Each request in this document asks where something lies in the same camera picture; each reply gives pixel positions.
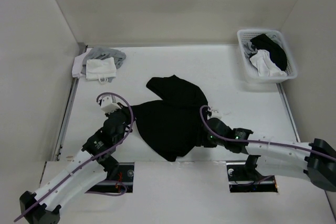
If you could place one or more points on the grey tank top in basket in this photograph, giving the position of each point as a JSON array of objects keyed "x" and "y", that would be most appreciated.
[{"x": 249, "y": 49}]

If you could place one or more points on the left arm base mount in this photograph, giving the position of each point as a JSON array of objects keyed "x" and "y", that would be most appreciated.
[{"x": 117, "y": 182}]

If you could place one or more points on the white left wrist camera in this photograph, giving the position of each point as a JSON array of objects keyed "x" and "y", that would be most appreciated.
[{"x": 108, "y": 104}]

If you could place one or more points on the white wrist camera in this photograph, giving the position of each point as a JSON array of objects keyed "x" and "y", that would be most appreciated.
[
  {"x": 214, "y": 113},
  {"x": 108, "y": 104}
]

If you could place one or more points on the white tank top under stack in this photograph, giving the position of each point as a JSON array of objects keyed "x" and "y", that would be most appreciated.
[{"x": 77, "y": 66}]

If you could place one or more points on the left metal table rail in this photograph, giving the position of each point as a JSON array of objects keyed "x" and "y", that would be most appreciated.
[{"x": 65, "y": 119}]

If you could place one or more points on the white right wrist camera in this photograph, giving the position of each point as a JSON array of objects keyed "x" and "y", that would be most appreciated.
[{"x": 214, "y": 113}]

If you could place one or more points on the black tank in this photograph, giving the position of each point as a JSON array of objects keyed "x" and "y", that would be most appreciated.
[
  {"x": 172, "y": 125},
  {"x": 277, "y": 54}
]

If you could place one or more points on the folded grey tank top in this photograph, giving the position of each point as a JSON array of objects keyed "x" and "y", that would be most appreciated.
[{"x": 104, "y": 53}]

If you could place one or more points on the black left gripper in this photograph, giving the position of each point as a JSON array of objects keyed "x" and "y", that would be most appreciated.
[{"x": 127, "y": 114}]

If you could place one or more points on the black tank top in basket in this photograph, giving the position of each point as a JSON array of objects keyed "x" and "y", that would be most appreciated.
[{"x": 277, "y": 54}]

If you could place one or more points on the folded white tank top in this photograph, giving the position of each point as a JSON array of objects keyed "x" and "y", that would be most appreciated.
[{"x": 100, "y": 70}]

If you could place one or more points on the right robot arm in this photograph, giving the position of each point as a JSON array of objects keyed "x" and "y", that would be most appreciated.
[{"x": 314, "y": 162}]

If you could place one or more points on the white tank top in basket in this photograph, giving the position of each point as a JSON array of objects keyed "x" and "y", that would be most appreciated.
[{"x": 265, "y": 67}]

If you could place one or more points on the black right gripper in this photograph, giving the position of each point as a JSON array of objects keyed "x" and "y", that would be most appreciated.
[{"x": 204, "y": 141}]

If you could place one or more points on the white plastic laundry basket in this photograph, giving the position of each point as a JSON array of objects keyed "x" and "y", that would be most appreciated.
[{"x": 250, "y": 72}]

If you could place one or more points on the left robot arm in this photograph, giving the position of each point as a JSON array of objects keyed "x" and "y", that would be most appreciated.
[{"x": 92, "y": 164}]

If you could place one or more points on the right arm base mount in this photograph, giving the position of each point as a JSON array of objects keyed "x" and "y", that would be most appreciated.
[{"x": 243, "y": 177}]

